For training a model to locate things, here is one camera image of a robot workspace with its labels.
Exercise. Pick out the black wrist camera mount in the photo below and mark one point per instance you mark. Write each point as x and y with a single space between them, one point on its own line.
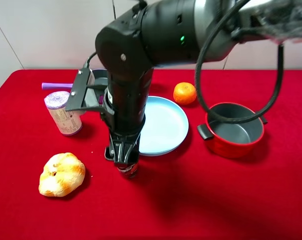
87 92

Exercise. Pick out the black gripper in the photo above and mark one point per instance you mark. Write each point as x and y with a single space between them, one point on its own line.
125 115

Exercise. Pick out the orange mandarin fruit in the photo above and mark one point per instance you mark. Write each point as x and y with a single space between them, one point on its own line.
184 93

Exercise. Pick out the light blue round plate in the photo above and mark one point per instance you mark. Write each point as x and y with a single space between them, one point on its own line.
166 126

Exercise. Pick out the purple garbage bag roll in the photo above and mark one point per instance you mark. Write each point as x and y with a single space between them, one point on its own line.
68 122

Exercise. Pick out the red pot with black handles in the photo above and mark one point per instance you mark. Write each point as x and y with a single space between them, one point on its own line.
231 140

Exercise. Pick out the black face wash tube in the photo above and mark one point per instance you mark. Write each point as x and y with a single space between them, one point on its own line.
128 171

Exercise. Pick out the golden bread roll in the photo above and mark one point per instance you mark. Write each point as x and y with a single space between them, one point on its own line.
61 175

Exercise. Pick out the purple toy frying pan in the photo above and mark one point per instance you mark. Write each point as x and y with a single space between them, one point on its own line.
53 85

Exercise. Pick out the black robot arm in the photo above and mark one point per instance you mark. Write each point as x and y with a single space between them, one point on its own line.
172 32

